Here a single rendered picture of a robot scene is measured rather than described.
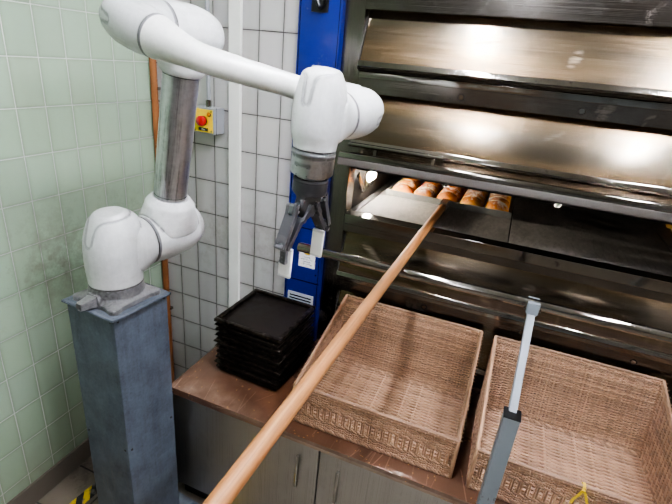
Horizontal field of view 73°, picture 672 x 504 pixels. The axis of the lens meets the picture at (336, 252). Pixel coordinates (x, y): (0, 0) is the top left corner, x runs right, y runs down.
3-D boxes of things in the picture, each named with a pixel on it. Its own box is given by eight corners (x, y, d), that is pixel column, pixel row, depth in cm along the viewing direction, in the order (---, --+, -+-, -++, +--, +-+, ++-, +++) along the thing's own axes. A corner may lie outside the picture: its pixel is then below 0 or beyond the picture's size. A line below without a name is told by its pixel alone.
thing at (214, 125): (204, 130, 189) (203, 104, 186) (224, 133, 186) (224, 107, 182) (192, 131, 183) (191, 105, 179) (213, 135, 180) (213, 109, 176)
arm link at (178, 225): (124, 251, 150) (177, 233, 168) (158, 273, 144) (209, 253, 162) (135, -11, 114) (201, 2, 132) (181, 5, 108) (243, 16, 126)
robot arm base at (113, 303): (58, 304, 133) (55, 287, 131) (121, 277, 152) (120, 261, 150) (101, 323, 126) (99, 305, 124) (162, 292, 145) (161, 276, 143)
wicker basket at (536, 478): (477, 391, 180) (493, 332, 169) (639, 441, 163) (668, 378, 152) (462, 488, 137) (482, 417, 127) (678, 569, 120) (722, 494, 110)
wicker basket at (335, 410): (339, 347, 199) (345, 291, 188) (470, 388, 181) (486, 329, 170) (287, 420, 156) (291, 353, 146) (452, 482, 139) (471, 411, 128)
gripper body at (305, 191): (306, 167, 101) (302, 207, 105) (284, 174, 94) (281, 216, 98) (336, 176, 98) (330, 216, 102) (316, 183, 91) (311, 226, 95)
